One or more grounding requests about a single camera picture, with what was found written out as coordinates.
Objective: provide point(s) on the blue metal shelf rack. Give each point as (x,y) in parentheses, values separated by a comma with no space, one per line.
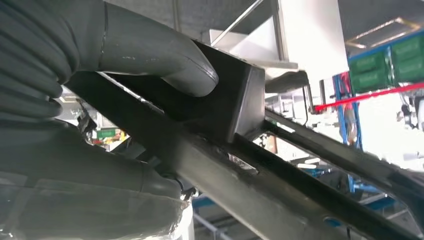
(341,112)

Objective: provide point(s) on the green plastic crate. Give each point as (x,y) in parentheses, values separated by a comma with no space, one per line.
(409,56)
(367,71)

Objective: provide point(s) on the red barrier belt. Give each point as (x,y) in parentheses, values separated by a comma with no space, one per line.
(371,95)

